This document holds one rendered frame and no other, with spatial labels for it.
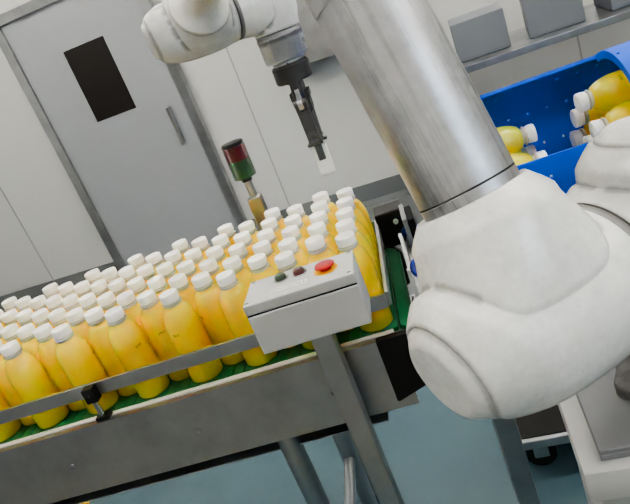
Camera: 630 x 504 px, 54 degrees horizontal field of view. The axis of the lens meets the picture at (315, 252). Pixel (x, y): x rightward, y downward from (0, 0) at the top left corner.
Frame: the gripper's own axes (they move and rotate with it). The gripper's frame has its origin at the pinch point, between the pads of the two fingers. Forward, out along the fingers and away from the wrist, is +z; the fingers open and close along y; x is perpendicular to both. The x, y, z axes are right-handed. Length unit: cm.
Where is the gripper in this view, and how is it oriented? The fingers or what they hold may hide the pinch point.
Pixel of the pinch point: (323, 158)
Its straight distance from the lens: 129.3
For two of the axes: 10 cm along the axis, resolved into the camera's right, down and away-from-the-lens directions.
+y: 0.5, -3.8, 9.2
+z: 3.4, 8.8, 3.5
